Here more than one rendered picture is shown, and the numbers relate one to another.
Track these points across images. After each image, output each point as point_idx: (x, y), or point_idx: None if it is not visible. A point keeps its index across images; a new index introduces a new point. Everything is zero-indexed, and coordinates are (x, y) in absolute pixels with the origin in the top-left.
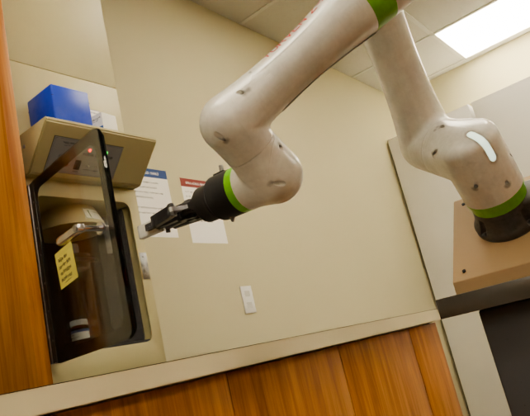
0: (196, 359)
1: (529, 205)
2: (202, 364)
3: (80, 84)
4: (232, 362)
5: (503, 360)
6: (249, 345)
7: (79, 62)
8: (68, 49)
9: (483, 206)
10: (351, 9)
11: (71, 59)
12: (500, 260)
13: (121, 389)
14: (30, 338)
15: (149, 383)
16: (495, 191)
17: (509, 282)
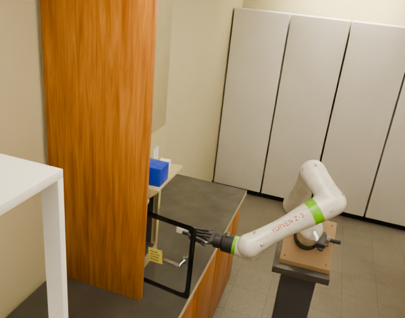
0: (194, 288)
1: (316, 245)
2: (195, 288)
3: (155, 134)
4: (200, 280)
5: (282, 283)
6: (204, 269)
7: (156, 120)
8: (154, 116)
9: (303, 243)
10: (309, 226)
11: (154, 121)
12: (298, 257)
13: (181, 316)
14: (139, 283)
15: (185, 308)
16: (310, 244)
17: (299, 272)
